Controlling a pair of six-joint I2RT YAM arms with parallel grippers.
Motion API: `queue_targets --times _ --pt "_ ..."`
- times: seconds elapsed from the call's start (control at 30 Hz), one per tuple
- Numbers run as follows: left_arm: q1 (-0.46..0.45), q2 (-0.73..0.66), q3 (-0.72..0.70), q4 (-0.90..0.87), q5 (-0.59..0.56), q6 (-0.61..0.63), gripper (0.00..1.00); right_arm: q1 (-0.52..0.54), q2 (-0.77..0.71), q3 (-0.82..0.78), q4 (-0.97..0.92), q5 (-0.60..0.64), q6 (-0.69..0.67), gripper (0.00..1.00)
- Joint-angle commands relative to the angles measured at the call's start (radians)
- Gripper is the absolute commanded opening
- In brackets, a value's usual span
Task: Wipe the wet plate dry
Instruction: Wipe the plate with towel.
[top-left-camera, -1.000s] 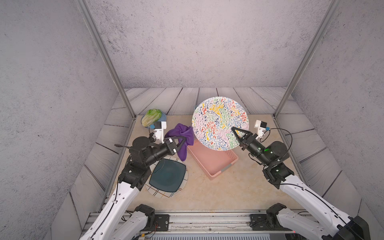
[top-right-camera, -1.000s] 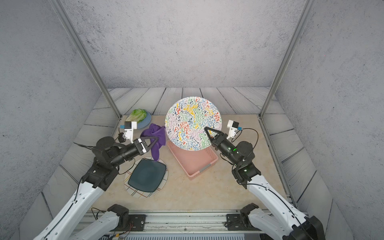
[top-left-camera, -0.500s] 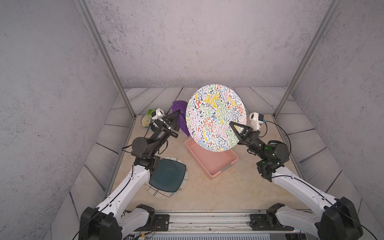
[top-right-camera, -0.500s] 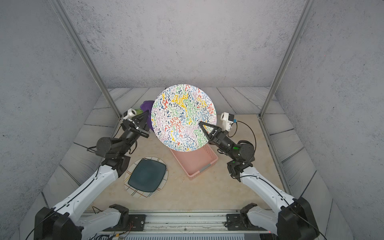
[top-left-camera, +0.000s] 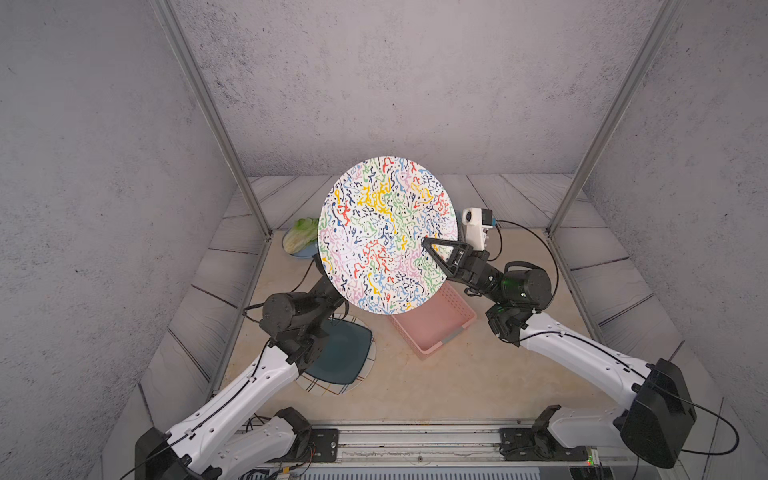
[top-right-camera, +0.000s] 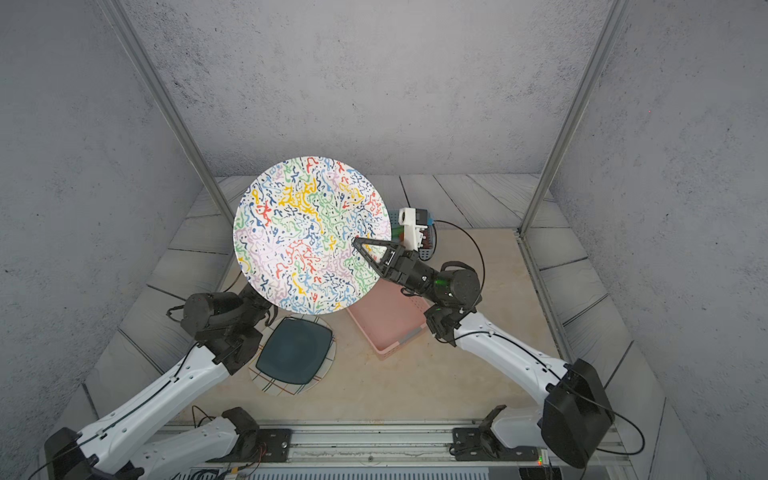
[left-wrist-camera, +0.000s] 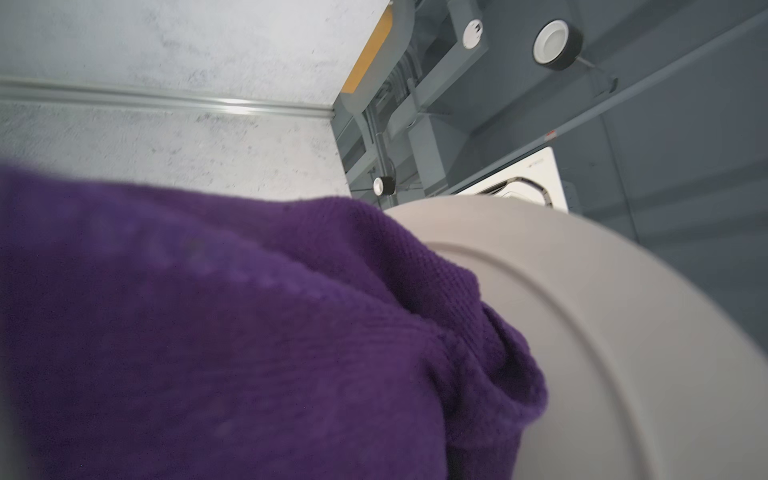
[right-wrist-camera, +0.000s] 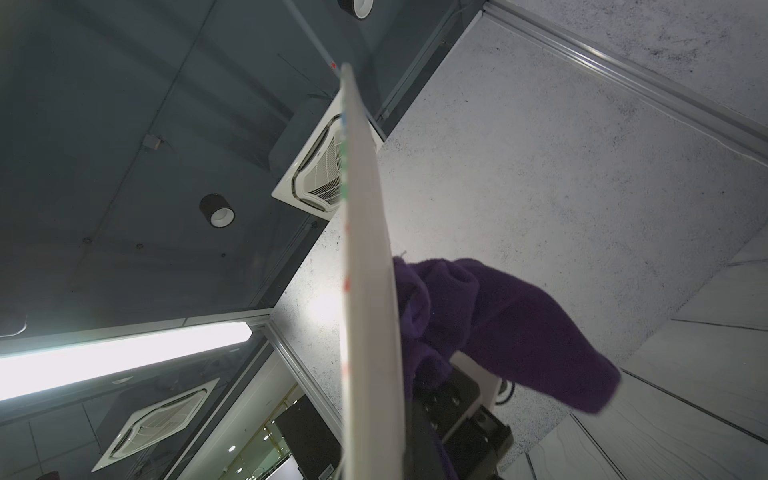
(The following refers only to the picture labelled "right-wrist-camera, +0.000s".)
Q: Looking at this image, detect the left aluminium frame post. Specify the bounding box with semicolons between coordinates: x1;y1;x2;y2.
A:
483;1;767;166

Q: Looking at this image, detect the fluorescent ceiling light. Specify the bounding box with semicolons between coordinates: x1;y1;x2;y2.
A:
1;322;252;401

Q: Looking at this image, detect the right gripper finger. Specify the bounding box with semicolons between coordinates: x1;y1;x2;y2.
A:
404;399;445;480

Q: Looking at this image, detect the purple cleaning cloth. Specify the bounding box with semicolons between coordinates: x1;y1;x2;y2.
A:
393;257;620;414

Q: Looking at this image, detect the black ceiling spotlight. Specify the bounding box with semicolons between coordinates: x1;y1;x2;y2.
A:
198;193;236;229

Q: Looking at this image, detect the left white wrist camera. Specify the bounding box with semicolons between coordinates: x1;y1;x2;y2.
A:
450;352;515;412

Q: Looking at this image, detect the ceiling air conditioner vent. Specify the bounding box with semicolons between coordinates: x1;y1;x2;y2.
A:
271;107;385;222

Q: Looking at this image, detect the colourful squiggle pattern plate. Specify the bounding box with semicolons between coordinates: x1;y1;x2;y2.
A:
340;64;406;479

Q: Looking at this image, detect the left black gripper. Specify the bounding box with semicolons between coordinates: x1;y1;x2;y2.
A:
413;368;513;479

